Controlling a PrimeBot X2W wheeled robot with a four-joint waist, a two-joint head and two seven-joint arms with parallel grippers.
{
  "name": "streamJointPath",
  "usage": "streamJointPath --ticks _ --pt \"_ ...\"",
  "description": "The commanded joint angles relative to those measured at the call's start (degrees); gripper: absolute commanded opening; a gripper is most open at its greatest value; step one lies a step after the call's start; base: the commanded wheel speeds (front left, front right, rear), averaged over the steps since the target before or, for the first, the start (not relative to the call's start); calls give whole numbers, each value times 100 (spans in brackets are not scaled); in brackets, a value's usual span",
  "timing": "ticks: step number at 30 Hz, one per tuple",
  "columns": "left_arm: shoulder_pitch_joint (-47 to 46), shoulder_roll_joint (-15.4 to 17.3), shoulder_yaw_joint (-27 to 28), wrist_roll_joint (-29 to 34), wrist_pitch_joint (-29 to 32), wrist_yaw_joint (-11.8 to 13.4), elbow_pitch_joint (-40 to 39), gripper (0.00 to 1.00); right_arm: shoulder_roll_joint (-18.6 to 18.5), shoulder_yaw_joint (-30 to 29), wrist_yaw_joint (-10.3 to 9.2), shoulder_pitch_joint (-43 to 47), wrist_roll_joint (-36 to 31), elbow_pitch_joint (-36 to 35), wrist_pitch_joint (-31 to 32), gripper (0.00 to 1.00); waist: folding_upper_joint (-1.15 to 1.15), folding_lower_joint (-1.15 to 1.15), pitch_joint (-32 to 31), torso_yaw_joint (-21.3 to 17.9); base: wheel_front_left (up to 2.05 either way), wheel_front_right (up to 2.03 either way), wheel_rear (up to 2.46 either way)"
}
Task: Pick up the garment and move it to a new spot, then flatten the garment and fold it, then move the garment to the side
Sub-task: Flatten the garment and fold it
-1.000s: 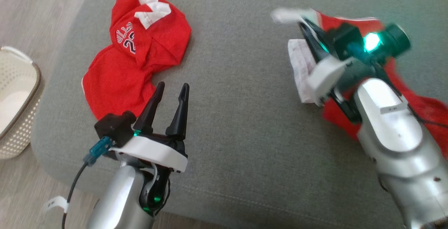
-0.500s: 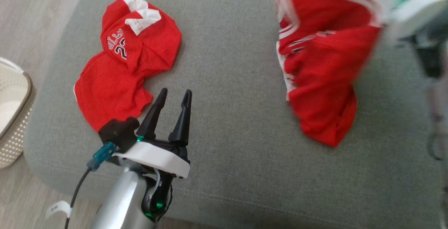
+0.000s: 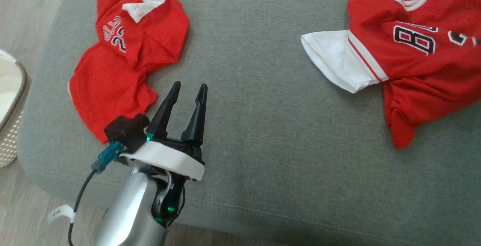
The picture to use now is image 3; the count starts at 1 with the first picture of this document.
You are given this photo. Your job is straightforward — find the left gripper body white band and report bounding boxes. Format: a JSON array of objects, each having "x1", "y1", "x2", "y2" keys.
[{"x1": 119, "y1": 133, "x2": 205, "y2": 182}]

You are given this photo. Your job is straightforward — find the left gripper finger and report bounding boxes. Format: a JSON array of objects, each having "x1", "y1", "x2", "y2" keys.
[
  {"x1": 146, "y1": 81, "x2": 182, "y2": 139},
  {"x1": 181, "y1": 84, "x2": 208, "y2": 145}
]

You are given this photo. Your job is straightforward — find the red jersey with white numbers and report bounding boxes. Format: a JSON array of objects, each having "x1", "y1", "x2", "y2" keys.
[{"x1": 68, "y1": 0, "x2": 190, "y2": 144}]

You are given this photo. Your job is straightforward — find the red jersey with black letters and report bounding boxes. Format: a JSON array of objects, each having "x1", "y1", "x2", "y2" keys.
[{"x1": 301, "y1": 0, "x2": 481, "y2": 149}]

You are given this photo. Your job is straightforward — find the grey fabric sofa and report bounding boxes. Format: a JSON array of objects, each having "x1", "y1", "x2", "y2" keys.
[{"x1": 17, "y1": 0, "x2": 481, "y2": 246}]

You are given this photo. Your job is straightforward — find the white woven laundry basket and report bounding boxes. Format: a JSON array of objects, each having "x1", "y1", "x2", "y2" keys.
[{"x1": 0, "y1": 49, "x2": 29, "y2": 168}]

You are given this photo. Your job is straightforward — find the white label on left cable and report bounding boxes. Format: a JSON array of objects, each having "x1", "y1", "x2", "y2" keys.
[{"x1": 47, "y1": 205, "x2": 76, "y2": 225}]

